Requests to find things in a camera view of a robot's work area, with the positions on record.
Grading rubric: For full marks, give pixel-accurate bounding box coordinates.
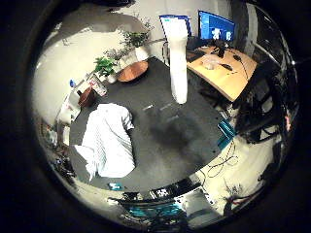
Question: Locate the black floor cable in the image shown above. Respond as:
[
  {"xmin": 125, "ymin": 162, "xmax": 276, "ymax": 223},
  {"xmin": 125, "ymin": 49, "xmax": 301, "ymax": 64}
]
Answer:
[{"xmin": 205, "ymin": 141, "xmax": 240, "ymax": 180}]

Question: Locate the small green plant white pot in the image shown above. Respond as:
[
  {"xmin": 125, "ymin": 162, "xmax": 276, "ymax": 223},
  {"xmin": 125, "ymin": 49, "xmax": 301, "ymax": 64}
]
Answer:
[{"xmin": 93, "ymin": 55, "xmax": 119, "ymax": 84}]

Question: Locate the computer monitor with blue screen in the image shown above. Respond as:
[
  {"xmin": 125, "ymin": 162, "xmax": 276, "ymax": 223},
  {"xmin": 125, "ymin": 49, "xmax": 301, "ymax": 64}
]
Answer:
[{"xmin": 197, "ymin": 10, "xmax": 236, "ymax": 43}]

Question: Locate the white grey striped cloth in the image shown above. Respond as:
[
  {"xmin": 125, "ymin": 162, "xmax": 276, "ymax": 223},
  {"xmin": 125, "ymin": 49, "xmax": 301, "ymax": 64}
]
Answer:
[{"xmin": 74, "ymin": 103, "xmax": 136, "ymax": 182}]

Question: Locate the black office chair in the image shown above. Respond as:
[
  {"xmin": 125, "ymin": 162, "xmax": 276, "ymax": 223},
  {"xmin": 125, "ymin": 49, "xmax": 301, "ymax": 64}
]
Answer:
[{"xmin": 234, "ymin": 63, "xmax": 281, "ymax": 144}]

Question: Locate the red and white box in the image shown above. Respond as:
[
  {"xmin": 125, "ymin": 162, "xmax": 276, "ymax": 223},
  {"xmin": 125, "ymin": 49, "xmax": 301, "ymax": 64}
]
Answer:
[{"xmin": 86, "ymin": 73, "xmax": 108, "ymax": 98}]

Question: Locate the brown wooden bowl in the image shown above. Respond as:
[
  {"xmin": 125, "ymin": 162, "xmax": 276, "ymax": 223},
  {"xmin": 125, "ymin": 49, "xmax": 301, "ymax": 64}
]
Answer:
[{"xmin": 77, "ymin": 86, "xmax": 97, "ymax": 109}]

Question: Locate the curved wooden desk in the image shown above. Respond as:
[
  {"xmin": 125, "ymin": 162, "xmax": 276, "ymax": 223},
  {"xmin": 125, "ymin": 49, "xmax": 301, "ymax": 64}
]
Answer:
[{"xmin": 186, "ymin": 45, "xmax": 259, "ymax": 103}]

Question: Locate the clear plastic container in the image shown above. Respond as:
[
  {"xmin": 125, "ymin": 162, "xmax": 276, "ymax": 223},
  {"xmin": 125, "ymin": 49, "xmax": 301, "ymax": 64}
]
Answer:
[{"xmin": 201, "ymin": 53, "xmax": 222, "ymax": 71}]

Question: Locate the black keyboard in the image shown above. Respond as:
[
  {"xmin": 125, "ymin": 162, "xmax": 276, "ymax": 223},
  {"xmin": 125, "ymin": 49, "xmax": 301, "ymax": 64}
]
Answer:
[{"xmin": 187, "ymin": 49, "xmax": 206, "ymax": 64}]

